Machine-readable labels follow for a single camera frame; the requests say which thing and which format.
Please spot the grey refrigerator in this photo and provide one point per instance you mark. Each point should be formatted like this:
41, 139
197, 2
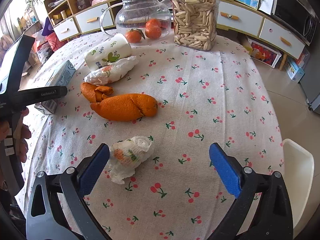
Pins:
312, 90

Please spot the clear plastic seed jar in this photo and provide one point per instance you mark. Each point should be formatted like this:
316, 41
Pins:
195, 17

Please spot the mandarin orange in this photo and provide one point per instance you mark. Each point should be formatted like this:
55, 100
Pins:
133, 36
153, 31

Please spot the floral tissue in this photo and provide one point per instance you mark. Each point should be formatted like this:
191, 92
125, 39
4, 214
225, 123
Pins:
130, 152
110, 71

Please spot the white plastic chair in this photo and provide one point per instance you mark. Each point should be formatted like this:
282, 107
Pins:
300, 175

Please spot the large orange peel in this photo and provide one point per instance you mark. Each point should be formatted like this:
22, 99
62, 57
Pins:
125, 107

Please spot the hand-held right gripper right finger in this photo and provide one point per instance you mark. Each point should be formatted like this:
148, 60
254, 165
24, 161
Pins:
222, 167

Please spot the glass pitcher wooden lid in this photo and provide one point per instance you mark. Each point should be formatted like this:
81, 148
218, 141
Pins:
140, 12

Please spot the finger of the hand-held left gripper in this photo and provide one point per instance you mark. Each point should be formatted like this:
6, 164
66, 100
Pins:
21, 60

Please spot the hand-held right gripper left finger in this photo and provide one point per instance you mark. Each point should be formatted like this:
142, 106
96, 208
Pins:
96, 165

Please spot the white crate red contents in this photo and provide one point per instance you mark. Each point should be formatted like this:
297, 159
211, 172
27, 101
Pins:
263, 53

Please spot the white floral cup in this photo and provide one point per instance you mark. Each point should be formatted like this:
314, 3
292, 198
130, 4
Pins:
107, 50

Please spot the blue milk carton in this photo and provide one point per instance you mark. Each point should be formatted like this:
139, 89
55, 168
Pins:
60, 77

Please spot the small orange peel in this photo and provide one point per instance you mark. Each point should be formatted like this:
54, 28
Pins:
91, 91

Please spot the black microwave oven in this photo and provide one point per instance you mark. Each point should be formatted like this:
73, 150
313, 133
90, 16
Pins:
295, 15

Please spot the cherry print tablecloth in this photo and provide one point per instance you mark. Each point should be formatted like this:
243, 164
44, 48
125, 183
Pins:
200, 105

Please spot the person's left hand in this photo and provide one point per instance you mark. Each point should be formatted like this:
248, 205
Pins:
25, 133

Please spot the blue white carton box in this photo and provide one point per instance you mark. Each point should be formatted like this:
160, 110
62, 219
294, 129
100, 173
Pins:
294, 70

